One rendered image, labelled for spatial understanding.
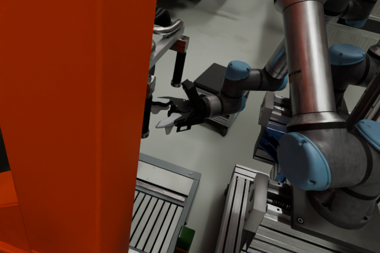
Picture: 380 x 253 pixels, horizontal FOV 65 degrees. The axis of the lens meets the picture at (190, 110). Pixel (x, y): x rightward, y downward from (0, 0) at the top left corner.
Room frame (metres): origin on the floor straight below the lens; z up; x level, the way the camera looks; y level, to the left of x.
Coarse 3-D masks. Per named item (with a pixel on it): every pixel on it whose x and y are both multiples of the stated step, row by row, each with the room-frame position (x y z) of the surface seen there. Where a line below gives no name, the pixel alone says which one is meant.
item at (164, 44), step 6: (180, 30) 1.03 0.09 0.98; (168, 36) 0.95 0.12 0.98; (174, 36) 0.96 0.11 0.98; (162, 42) 0.89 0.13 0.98; (168, 42) 0.90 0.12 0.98; (174, 42) 0.97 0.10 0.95; (156, 48) 0.84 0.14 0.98; (162, 48) 0.85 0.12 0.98; (168, 48) 0.91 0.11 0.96; (156, 54) 0.80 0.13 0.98; (162, 54) 0.86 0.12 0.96; (150, 60) 0.75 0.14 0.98; (156, 60) 0.80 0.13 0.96; (150, 66) 0.76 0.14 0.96
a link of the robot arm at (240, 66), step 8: (232, 64) 0.88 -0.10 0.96; (240, 64) 0.89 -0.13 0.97; (248, 64) 0.90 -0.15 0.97; (232, 72) 0.86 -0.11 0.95; (240, 72) 0.85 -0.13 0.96; (248, 72) 0.87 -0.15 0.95; (256, 72) 0.90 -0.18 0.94; (224, 80) 0.87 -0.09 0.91; (232, 80) 0.85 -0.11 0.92; (240, 80) 0.85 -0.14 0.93; (248, 80) 0.87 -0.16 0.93; (256, 80) 0.88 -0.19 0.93; (224, 88) 0.87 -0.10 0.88; (232, 88) 0.85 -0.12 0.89; (240, 88) 0.86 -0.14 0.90; (248, 88) 0.87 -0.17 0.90; (256, 88) 0.88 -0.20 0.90; (232, 96) 0.85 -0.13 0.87; (240, 96) 0.87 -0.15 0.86
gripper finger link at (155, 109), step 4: (152, 100) 0.77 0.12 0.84; (156, 100) 0.78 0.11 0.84; (160, 100) 0.78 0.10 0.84; (164, 100) 0.79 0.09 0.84; (168, 100) 0.79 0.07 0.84; (152, 104) 0.77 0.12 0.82; (156, 104) 0.77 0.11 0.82; (160, 104) 0.77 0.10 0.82; (164, 104) 0.77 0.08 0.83; (168, 104) 0.79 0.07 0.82; (152, 108) 0.78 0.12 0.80; (156, 108) 0.78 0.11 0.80; (160, 108) 0.78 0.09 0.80; (164, 108) 0.79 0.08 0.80; (168, 108) 0.79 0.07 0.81; (152, 112) 0.78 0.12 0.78; (156, 112) 0.78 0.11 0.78
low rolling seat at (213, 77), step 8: (216, 64) 2.16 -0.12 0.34; (208, 72) 2.00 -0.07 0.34; (216, 72) 2.03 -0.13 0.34; (224, 72) 2.06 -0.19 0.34; (200, 80) 1.86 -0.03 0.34; (208, 80) 1.88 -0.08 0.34; (216, 80) 1.91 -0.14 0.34; (200, 88) 1.81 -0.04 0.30; (208, 88) 1.79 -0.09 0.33; (216, 88) 1.80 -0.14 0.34; (200, 96) 1.98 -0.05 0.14; (216, 120) 1.75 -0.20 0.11; (224, 120) 1.73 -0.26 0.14; (232, 120) 1.73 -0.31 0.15; (224, 128) 1.73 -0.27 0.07
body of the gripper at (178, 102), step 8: (176, 104) 0.77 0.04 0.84; (184, 104) 0.78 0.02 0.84; (192, 104) 0.79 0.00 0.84; (208, 104) 0.81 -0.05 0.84; (168, 112) 0.79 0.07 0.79; (176, 112) 0.75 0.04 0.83; (192, 112) 0.79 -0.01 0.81; (200, 112) 0.81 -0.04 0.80; (208, 112) 0.80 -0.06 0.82; (192, 120) 0.77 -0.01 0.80; (200, 120) 0.81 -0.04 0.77
